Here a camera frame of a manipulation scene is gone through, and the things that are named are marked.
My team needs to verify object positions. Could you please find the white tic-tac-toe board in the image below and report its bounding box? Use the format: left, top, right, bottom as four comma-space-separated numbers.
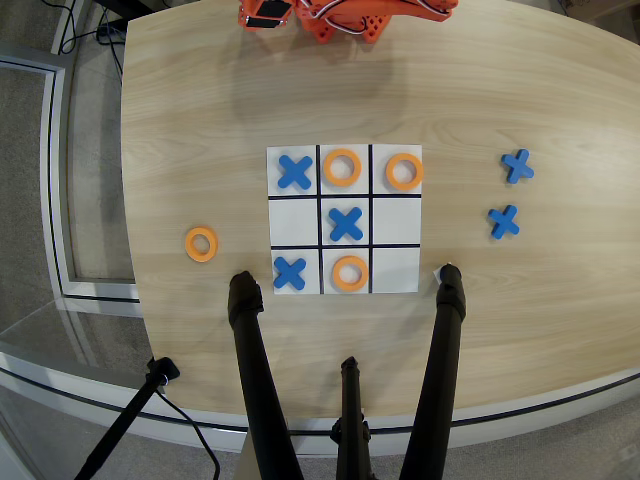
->
266, 143, 424, 296

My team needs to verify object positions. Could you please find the blue foam cross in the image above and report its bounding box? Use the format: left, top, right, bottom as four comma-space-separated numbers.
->
277, 154, 315, 191
272, 256, 307, 291
500, 148, 535, 185
487, 204, 521, 240
328, 206, 365, 242

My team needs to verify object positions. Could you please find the metal framed glass panel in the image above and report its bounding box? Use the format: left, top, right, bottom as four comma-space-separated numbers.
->
0, 54, 141, 304

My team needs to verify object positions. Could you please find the short black tripod leg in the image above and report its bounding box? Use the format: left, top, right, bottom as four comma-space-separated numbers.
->
329, 355, 374, 480

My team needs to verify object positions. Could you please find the orange foam ring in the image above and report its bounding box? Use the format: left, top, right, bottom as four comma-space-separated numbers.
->
385, 152, 425, 192
322, 148, 363, 189
331, 255, 370, 292
184, 226, 220, 264

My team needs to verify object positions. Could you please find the thin black stand pole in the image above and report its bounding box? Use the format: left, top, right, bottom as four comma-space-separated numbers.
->
73, 356, 181, 480

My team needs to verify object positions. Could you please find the black cable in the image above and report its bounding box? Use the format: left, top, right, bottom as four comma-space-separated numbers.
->
58, 0, 89, 55
94, 7, 125, 76
154, 384, 221, 480

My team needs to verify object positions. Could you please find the cardboard box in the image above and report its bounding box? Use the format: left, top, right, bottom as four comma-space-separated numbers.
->
552, 0, 640, 26

